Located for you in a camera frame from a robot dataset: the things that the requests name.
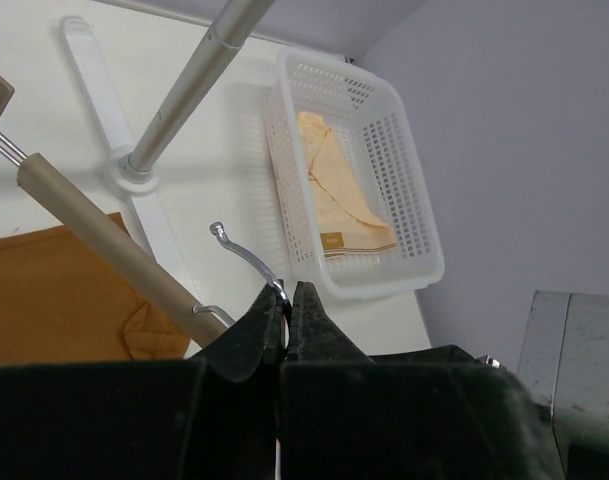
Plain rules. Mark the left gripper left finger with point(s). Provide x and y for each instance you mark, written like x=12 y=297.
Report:
x=208 y=417

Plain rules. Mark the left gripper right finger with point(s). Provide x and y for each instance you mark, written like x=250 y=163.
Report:
x=431 y=414

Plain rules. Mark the beige clip hanger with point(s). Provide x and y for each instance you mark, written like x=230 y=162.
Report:
x=53 y=191

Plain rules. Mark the brown cotton underwear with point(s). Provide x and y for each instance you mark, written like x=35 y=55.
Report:
x=62 y=303

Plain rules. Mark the cream underwear in basket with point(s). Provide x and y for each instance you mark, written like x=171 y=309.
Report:
x=346 y=223

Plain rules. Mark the white plastic basket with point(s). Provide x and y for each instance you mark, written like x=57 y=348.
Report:
x=370 y=122

